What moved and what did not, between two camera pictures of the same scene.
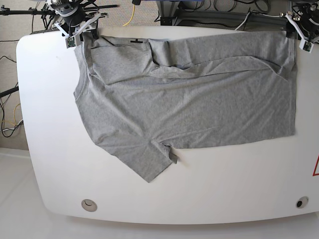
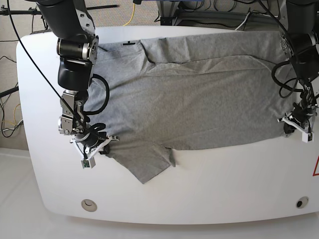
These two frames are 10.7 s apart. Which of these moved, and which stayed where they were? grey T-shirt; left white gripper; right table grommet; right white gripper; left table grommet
Moved: left white gripper; right white gripper; grey T-shirt
Stayed: right table grommet; left table grommet
